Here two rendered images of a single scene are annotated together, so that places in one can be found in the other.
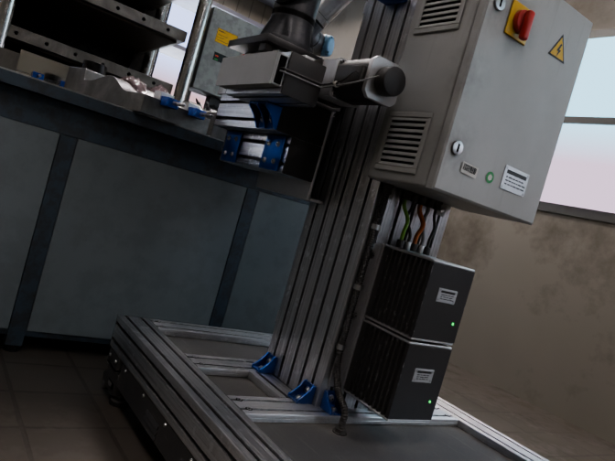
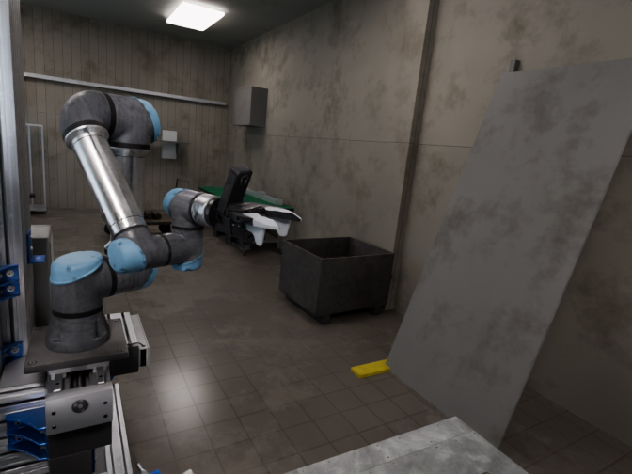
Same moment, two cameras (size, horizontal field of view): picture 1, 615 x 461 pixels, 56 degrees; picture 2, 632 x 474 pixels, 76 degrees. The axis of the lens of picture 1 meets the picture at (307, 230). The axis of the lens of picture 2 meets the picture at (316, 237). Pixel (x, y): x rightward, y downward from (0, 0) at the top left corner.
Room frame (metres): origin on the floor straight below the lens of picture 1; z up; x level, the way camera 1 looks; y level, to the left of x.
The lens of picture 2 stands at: (2.49, 0.86, 1.60)
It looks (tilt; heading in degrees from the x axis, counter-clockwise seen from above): 12 degrees down; 184
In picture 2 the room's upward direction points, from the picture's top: 6 degrees clockwise
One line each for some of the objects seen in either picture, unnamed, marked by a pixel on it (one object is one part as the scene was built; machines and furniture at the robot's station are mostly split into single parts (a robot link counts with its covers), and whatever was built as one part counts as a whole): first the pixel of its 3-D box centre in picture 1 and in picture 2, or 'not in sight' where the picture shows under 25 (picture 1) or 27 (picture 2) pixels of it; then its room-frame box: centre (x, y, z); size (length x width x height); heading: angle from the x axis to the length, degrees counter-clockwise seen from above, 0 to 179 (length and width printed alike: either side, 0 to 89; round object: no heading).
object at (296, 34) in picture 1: (288, 34); (78, 322); (1.54, 0.19, 1.09); 0.15 x 0.15 x 0.10
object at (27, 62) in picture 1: (42, 83); not in sight; (2.62, 1.33, 0.87); 0.50 x 0.27 x 0.17; 34
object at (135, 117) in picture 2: not in sight; (126, 198); (1.43, 0.26, 1.41); 0.15 x 0.12 x 0.55; 151
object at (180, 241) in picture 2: not in sight; (181, 246); (1.57, 0.48, 1.34); 0.11 x 0.08 x 0.11; 151
